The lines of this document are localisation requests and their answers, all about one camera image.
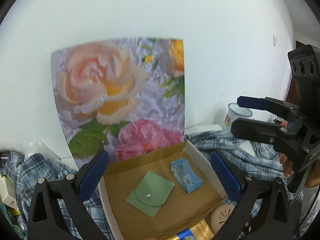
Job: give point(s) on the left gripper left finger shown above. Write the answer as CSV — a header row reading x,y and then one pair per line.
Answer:
x,y
45,217

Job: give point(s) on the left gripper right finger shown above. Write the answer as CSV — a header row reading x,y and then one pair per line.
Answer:
x,y
262,204

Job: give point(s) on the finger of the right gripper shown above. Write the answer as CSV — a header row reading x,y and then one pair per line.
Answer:
x,y
277,107
260,131

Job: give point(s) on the beige round slotted disc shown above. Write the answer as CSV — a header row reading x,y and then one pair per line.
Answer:
x,y
219,216

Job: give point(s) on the gold blue cigarette box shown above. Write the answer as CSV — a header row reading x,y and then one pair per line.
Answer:
x,y
199,231

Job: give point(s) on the person's right hand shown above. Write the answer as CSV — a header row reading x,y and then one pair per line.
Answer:
x,y
313,179

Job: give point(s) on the blue plaid shirt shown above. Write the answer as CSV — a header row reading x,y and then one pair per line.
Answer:
x,y
255,158

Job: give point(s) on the green patterned packet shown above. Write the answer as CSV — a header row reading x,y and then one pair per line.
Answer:
x,y
7,228

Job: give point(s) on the small white carton box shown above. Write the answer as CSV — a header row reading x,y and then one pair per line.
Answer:
x,y
8,195

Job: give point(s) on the white enamel mug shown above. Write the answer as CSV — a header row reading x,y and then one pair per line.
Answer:
x,y
234,111

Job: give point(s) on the blue tissue packet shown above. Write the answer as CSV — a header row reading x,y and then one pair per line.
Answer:
x,y
184,174

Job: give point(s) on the green snap pouch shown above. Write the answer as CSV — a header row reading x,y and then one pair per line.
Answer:
x,y
151,194

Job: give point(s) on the white cardboard box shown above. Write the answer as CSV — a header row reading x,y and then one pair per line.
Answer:
x,y
181,209

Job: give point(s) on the floral rose painting board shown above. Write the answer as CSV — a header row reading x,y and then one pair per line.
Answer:
x,y
123,95

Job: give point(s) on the white wall socket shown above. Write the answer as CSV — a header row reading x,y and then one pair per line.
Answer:
x,y
274,40

